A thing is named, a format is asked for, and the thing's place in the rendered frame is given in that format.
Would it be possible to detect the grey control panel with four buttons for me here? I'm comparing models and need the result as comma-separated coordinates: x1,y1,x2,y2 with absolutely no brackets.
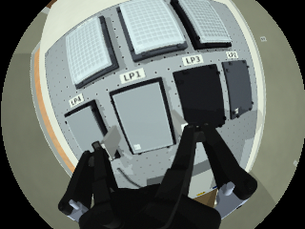
117,159,216,198

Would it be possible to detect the grey perforated base plate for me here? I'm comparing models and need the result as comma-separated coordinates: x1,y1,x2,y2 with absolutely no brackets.
45,0,258,189

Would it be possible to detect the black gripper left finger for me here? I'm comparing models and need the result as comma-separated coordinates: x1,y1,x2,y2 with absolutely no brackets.
58,125,121,229

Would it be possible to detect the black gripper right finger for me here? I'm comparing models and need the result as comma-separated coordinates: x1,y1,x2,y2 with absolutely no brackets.
141,110,257,229

